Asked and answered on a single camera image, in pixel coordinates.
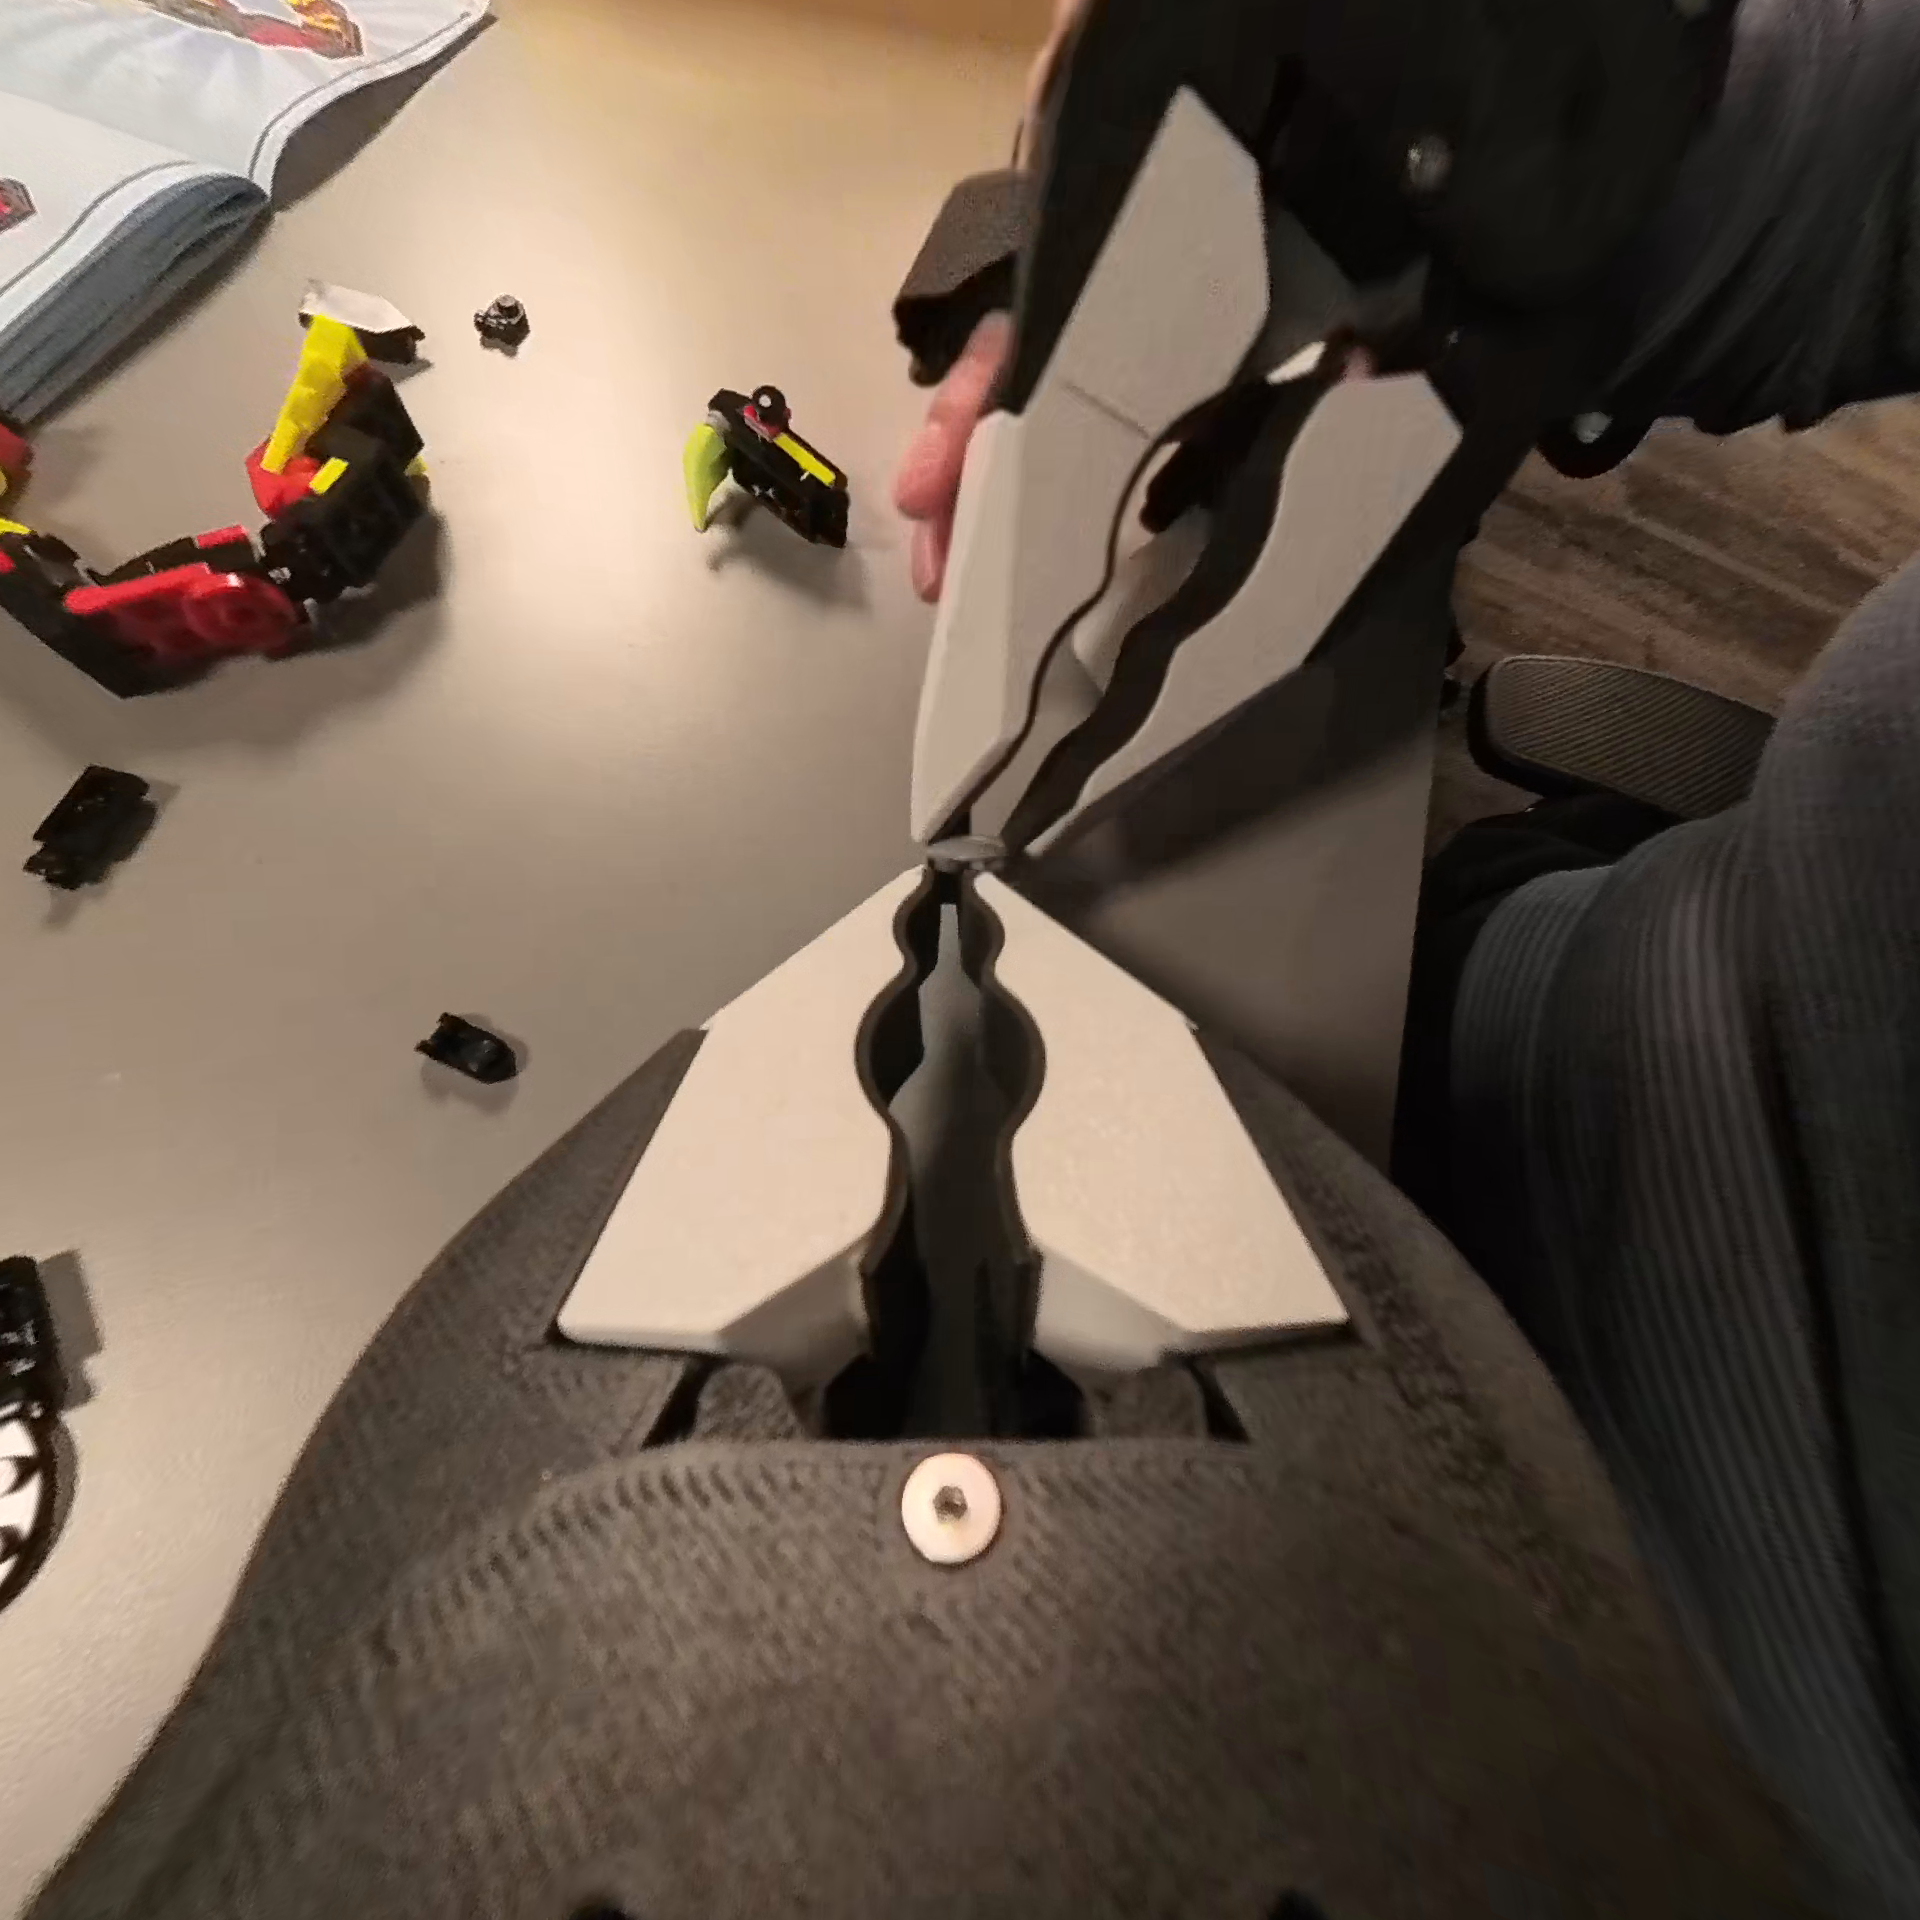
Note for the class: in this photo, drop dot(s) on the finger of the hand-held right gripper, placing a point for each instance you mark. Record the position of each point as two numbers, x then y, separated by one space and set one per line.
1051 494
1321 510

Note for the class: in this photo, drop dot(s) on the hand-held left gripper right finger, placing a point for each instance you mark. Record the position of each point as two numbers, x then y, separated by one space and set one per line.
1170 1184

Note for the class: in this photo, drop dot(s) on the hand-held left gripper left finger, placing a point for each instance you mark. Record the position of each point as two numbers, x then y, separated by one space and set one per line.
721 1184

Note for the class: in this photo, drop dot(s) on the person's right forearm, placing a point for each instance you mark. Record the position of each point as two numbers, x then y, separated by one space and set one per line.
1844 211

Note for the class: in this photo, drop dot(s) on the small black lego clip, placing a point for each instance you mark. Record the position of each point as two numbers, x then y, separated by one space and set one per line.
468 1048

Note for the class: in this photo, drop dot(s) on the small round black lego piece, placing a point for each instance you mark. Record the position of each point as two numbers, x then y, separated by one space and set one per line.
503 321

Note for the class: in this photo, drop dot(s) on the black lego slope brick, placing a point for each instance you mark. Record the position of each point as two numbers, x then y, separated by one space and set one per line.
368 319

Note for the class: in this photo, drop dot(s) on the black rectangular lego plate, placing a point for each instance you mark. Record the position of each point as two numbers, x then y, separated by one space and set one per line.
27 1328

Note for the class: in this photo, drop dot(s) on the black lego plate with clip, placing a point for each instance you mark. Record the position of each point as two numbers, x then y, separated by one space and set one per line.
87 825

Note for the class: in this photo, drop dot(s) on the round black studded lego plate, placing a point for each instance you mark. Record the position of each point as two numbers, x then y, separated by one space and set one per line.
30 1501

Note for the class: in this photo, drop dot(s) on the red black yellow lego snake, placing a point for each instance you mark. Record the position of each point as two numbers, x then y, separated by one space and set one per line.
210 570

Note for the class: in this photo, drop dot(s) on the lego instruction booklet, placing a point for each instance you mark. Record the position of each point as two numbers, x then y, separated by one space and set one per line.
134 134

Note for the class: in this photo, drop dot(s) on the person's right hand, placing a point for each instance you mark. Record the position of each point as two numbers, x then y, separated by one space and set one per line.
945 464

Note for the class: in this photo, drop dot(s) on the black mesh office chair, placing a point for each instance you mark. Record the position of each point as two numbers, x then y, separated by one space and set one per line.
1621 735

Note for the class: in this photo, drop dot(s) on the person's grey ribbed pants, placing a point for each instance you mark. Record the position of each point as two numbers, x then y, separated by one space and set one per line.
1681 1200

